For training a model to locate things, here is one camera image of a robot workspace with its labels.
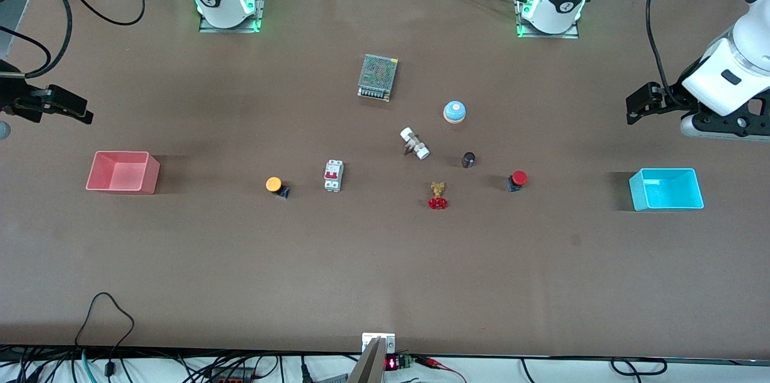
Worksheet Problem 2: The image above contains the yellow push button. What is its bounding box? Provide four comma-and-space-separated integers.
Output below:
265, 176, 291, 200

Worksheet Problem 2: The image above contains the pink plastic bin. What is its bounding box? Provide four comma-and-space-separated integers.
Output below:
85, 151, 161, 195

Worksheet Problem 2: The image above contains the cyan plastic bin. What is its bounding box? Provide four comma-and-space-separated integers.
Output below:
629, 168, 704, 212

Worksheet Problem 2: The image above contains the white plastic pipe fitting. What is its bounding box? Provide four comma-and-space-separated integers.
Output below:
399, 127, 431, 161

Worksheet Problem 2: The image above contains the metal mesh power supply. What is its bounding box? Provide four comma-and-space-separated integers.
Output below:
357, 54, 399, 102

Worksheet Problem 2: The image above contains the red clip lead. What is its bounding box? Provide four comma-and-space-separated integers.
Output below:
415, 356, 467, 383

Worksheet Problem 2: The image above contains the grey metal bar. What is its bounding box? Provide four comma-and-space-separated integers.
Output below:
348, 338, 386, 383

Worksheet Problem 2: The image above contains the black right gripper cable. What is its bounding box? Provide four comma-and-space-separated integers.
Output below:
0, 0, 73, 80

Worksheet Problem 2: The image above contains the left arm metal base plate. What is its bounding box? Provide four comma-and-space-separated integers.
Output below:
516, 0, 580, 40

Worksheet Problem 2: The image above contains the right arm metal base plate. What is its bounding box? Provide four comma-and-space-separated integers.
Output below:
199, 0, 266, 34

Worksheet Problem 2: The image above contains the brass valve red handle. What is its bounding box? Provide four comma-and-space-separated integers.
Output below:
428, 181, 449, 210

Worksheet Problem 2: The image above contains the black coiled cable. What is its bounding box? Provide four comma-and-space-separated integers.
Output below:
611, 358, 668, 376

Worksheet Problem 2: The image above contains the thin black looped cable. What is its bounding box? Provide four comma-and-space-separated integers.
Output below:
75, 292, 135, 376

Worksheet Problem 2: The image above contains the white circuit breaker red switch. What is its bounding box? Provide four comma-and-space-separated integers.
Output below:
324, 159, 344, 192

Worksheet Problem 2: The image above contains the small metal bracket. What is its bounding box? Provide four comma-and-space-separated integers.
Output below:
362, 332, 396, 355

